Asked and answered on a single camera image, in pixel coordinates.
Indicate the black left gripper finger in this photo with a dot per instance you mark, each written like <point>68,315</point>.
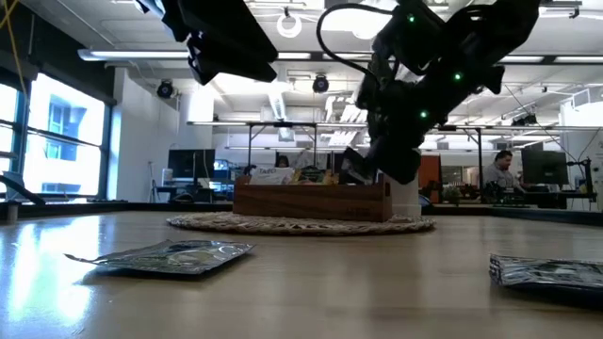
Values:
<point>226,23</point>
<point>231,59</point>

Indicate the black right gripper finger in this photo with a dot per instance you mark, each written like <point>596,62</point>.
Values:
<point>360,169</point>

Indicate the brown wooden tea box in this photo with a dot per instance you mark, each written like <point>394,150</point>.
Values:
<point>311,202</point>

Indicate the orange white Tazo tea packet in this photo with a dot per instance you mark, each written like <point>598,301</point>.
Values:
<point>271,176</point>

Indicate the black silver foil tea packet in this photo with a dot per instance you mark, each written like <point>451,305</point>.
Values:
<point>546,273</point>
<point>174,256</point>

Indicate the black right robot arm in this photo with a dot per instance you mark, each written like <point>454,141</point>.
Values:
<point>494,28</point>

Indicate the black partition panel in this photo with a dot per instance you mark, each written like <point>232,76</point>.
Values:
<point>335,160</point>

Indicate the orange partition panel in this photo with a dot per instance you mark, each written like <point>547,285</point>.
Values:
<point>431,169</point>

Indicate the long ceiling light bar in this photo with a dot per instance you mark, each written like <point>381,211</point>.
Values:
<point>132,55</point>

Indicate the small green potted plant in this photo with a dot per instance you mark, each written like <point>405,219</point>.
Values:
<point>453,194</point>

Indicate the person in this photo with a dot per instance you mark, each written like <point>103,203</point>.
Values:
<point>499,174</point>
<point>282,162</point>

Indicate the black computer monitor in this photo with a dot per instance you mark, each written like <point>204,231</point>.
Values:
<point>544,167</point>
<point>190,163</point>

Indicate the white ceiling lamp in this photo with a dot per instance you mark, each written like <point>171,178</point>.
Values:
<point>348,23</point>

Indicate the black ceiling spotlight cluster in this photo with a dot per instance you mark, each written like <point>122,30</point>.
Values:
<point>524,120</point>

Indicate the round woven placemat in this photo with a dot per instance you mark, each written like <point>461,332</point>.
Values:
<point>212,225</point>

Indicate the large window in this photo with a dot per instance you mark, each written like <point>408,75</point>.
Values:
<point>66,141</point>

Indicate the black monitor stand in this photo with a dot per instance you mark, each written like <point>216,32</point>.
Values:
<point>587,176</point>

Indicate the black slanted bar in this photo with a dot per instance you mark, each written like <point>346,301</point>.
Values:
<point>22,186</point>

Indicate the black workbench frame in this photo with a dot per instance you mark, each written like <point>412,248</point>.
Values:
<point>479,150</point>
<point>282,124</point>

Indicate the black aluminium table frame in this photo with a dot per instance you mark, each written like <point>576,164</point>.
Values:
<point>118,208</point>

